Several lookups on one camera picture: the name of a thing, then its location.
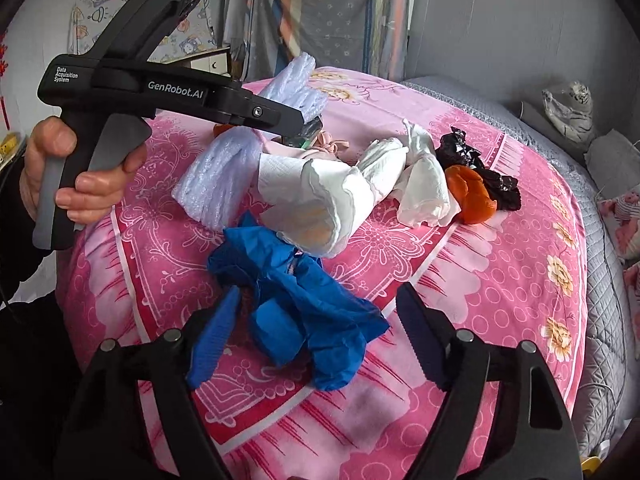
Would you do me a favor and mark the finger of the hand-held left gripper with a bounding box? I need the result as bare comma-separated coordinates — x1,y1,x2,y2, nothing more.
215,88,309,137

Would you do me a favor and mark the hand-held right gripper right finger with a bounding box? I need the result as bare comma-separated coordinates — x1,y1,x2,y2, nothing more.
396,282,583,480

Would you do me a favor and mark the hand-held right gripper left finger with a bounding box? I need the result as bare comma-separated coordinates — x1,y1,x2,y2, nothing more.
52,285,246,480

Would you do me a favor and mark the silver foil packet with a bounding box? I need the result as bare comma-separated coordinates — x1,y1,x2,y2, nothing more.
287,117,324,150

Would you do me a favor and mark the blue wrapper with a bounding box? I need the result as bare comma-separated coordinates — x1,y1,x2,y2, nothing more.
207,211,391,392

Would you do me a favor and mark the person's left hand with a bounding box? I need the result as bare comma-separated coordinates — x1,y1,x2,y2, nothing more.
21,115,149,226

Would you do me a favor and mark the white drawer cabinet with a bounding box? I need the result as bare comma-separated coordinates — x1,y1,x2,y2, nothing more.
172,45,242,83

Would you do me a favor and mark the white foam wrap sheet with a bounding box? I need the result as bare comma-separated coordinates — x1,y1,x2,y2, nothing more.
171,52,328,233

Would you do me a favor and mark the pink cloth pouch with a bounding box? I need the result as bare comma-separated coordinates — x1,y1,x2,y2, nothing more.
295,130,351,162

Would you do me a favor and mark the pink floral bed sheet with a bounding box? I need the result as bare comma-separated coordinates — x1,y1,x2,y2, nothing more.
57,66,588,480

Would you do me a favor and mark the white hanging garment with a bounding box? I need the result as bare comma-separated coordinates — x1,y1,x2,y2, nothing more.
220,0,262,83

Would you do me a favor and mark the large white paper towel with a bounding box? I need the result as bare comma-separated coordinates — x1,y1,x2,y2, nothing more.
257,137,408,259

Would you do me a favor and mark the red hanging ornament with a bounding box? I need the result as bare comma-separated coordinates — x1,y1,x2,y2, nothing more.
0,30,12,131

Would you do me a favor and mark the grey patterned hanging quilt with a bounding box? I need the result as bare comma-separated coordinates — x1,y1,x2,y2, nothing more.
250,0,416,83

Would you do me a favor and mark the small white paper towel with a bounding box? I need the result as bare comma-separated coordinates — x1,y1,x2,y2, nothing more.
392,119,462,228

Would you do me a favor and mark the black plastic bag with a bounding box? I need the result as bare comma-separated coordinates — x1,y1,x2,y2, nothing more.
434,126,522,212

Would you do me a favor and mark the grey quilted bedspread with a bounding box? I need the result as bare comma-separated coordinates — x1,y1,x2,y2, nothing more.
400,75,640,456

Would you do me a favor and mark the yellow plastic object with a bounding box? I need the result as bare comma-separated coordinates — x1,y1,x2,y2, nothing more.
581,454,612,478

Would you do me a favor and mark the baby print pillow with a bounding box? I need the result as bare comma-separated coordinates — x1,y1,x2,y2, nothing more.
597,192,640,261
622,260,640,322

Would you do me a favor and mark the grey pillow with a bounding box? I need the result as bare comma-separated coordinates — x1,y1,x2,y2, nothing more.
515,100,588,163
585,129,640,193

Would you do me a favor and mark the tiger plush toy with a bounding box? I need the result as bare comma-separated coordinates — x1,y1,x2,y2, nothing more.
541,80,599,148

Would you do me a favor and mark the cartoon printed wall covering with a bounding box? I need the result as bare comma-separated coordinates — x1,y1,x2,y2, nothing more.
67,0,223,68

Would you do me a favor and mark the white cable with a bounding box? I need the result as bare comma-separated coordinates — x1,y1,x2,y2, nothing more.
575,382,622,442

